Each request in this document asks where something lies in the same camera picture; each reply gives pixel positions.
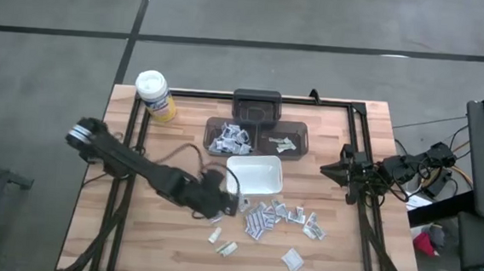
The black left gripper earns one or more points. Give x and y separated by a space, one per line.
212 195

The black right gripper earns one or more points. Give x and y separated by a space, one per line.
359 173

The plain white packet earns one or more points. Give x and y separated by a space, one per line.
289 143
231 249
292 260

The green print white packet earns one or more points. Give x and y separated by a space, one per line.
222 247
283 148

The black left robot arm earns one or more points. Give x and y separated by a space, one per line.
137 166

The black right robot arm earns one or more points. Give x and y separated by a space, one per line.
406 168

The blue striped white packet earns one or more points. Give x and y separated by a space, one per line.
257 224
217 217

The white plastic bin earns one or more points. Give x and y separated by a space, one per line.
260 173

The grey translucent plastic bin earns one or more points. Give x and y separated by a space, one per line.
266 151
257 106
209 129

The white paper sheet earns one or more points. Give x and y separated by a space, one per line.
416 203

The black desk crossbar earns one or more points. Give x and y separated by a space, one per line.
437 210

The red and grey cloth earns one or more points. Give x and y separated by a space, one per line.
422 244

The yellow Lysol wipes canister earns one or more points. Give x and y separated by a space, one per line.
155 93

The dark grey keyboard desk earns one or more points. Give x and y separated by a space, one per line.
480 242

